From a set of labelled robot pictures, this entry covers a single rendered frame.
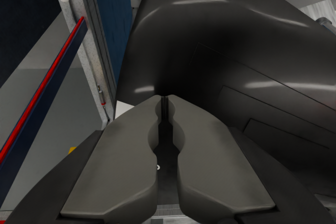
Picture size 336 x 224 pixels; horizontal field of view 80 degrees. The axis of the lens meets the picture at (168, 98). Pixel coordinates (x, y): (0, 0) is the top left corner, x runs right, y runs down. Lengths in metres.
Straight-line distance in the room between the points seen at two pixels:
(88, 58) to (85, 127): 0.73
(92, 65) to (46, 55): 1.19
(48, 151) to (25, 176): 0.13
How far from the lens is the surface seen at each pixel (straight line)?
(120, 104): 0.16
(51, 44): 1.58
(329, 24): 0.39
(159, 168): 0.19
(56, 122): 1.25
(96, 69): 0.47
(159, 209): 0.91
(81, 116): 1.22
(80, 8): 0.41
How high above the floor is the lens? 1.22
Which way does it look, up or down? 44 degrees down
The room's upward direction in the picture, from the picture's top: 177 degrees clockwise
